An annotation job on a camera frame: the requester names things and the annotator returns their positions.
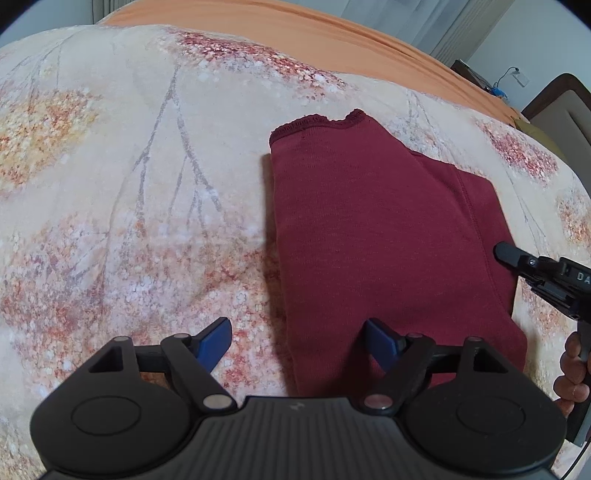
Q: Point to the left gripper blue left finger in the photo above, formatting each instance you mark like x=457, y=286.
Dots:
x=186, y=352

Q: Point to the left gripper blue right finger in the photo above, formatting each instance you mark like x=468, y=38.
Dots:
x=391, y=350

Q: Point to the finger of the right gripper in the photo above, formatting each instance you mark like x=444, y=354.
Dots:
x=515, y=259

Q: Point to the dark red long-sleeve shirt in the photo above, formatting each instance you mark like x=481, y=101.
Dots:
x=367, y=228

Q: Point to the person's right hand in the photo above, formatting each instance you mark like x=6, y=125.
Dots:
x=569, y=386

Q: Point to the olive green pillow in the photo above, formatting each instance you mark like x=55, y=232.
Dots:
x=540, y=136

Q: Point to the brown padded headboard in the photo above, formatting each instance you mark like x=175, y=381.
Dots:
x=562, y=111

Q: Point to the floral beige quilt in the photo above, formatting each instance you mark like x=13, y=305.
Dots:
x=134, y=200

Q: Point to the dark wooden nightstand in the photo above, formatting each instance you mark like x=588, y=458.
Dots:
x=465, y=71

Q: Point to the beige side curtain right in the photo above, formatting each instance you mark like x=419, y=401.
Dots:
x=460, y=28

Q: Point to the orange bed sheet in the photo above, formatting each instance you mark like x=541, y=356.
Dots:
x=321, y=40

